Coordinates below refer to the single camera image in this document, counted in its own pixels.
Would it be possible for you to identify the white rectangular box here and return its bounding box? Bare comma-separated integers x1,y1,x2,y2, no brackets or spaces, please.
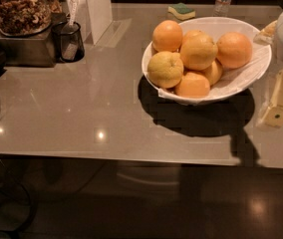
76,0,113,45

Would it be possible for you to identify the yellow green sponge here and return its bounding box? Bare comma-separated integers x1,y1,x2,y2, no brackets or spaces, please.
167,3,195,21

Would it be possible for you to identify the glass jar of walnuts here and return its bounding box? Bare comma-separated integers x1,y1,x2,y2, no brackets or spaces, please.
0,0,51,37

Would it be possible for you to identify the white tag in cup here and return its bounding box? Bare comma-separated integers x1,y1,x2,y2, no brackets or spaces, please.
69,0,79,26

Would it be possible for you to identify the yellowish orange front left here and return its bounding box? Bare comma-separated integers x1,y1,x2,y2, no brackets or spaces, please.
147,51,184,89

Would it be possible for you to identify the white bowl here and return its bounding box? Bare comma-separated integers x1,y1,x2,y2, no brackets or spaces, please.
141,17,272,105

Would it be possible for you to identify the small orange under centre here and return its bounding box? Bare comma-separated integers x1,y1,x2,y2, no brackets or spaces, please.
202,60,223,86

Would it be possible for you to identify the orange at bowl front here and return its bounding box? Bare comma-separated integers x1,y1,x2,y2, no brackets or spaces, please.
174,72,210,98

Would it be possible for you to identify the black mesh cup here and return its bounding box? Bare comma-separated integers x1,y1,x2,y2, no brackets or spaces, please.
52,22,85,63

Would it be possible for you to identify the dark metal tray box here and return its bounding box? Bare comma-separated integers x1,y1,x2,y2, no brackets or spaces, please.
0,13,66,68

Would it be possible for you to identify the yellow-orange centre orange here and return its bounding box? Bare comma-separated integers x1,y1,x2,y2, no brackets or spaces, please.
179,33,218,71

